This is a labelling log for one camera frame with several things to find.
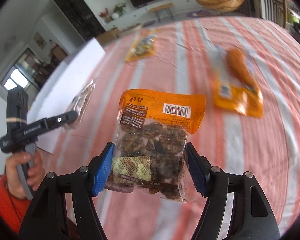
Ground white cardboard box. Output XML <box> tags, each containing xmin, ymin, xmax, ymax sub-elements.
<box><xmin>27</xmin><ymin>38</ymin><xmax>106</xmax><ymax>154</ymax></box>

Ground white vase green plant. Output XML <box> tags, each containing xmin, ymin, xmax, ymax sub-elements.
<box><xmin>111</xmin><ymin>2</ymin><xmax>127</xmax><ymax>20</ymax></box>

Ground orange sleeve forearm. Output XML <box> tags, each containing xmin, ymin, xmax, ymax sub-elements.
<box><xmin>0</xmin><ymin>174</ymin><xmax>31</xmax><ymax>234</ymax></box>

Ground white tv cabinet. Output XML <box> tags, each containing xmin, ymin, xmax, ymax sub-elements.
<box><xmin>103</xmin><ymin>0</ymin><xmax>201</xmax><ymax>31</ymax></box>

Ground orange chicken breast packet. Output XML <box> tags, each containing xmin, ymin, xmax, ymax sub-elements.
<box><xmin>213</xmin><ymin>47</ymin><xmax>264</xmax><ymax>118</ymax></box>

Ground wooden bench stool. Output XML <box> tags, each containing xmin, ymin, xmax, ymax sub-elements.
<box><xmin>148</xmin><ymin>3</ymin><xmax>174</xmax><ymax>23</ymax></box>

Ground yellow quail egg bag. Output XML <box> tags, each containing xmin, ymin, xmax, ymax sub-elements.
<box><xmin>125</xmin><ymin>31</ymin><xmax>158</xmax><ymax>62</ymax></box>

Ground black display cabinet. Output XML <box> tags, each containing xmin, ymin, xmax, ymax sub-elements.
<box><xmin>53</xmin><ymin>0</ymin><xmax>106</xmax><ymax>41</ymax></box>

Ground person left hand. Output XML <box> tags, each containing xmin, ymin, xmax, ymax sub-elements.
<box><xmin>5</xmin><ymin>149</ymin><xmax>47</xmax><ymax>201</ymax></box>

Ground cardboard box on floor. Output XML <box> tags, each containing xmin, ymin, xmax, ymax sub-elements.
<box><xmin>96</xmin><ymin>27</ymin><xmax>120</xmax><ymax>46</ymax></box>

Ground clear sausage stick bag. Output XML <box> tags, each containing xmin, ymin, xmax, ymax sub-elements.
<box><xmin>63</xmin><ymin>77</ymin><xmax>97</xmax><ymax>131</ymax></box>

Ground orange dark meat bag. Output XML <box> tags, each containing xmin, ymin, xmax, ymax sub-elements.
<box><xmin>106</xmin><ymin>89</ymin><xmax>205</xmax><ymax>203</ymax></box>

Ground striped orange tablecloth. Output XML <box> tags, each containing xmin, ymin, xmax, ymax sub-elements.
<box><xmin>31</xmin><ymin>17</ymin><xmax>300</xmax><ymax>233</ymax></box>

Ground red flower arrangement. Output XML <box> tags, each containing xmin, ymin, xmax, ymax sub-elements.
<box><xmin>98</xmin><ymin>8</ymin><xmax>112</xmax><ymax>23</ymax></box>

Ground dark wooden chair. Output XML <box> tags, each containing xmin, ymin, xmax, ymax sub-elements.
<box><xmin>258</xmin><ymin>0</ymin><xmax>288</xmax><ymax>29</ymax></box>

